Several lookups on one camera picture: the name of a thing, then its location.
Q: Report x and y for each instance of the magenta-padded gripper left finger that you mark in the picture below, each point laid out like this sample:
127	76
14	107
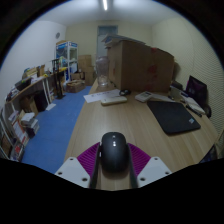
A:
75	170

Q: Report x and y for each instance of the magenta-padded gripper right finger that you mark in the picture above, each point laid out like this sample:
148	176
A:
151	170

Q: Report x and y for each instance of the black computer mouse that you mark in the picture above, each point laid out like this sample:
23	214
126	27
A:
115	153

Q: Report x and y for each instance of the black mouse pad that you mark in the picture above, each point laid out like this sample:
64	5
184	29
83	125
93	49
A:
173	116

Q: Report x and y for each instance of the low shelf unit with books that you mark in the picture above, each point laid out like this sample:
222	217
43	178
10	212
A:
18	131

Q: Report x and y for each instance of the black pen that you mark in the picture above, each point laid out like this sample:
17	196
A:
194	111

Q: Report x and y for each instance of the white calculator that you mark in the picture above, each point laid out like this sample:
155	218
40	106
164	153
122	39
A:
143	96

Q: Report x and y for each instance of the white paper sheet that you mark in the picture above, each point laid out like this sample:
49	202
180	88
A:
96	97

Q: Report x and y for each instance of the white notebook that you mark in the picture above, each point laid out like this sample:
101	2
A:
193	104

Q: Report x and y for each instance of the small black gadget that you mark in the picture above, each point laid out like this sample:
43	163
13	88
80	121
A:
124	92

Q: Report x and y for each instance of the open cardboard box on floor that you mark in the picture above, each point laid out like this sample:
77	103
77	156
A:
75	86

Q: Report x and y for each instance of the black laptop screen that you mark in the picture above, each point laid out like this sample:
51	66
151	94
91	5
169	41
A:
196	90

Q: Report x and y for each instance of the black floor stand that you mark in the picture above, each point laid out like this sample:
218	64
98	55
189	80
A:
56	80

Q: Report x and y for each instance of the cluttered wooden side desk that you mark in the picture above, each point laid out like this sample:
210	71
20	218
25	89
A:
31	85

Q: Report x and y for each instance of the stack of cardboard boxes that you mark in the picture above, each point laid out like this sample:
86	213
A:
85	68

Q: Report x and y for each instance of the clear plastic jar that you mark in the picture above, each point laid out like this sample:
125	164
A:
102	70

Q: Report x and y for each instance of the large brown cardboard box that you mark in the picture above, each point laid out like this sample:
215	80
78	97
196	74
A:
140	66

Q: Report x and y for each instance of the blue glass display cabinet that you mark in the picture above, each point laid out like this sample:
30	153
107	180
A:
66	58

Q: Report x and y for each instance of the grey door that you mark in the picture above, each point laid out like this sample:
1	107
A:
106	40

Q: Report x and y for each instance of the ceiling tube light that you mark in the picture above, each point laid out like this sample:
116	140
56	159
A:
105	4

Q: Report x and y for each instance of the round wall fixture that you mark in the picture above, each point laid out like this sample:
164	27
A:
57	35

